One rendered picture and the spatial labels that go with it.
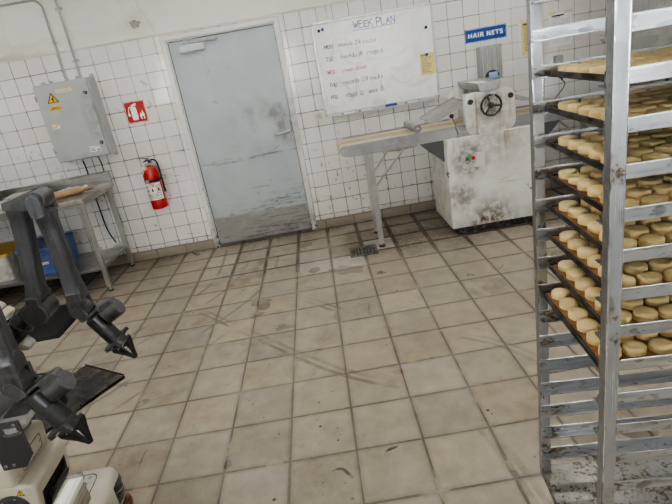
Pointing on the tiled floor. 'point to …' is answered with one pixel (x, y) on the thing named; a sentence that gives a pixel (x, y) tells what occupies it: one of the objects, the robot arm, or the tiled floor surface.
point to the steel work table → (95, 261)
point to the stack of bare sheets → (87, 387)
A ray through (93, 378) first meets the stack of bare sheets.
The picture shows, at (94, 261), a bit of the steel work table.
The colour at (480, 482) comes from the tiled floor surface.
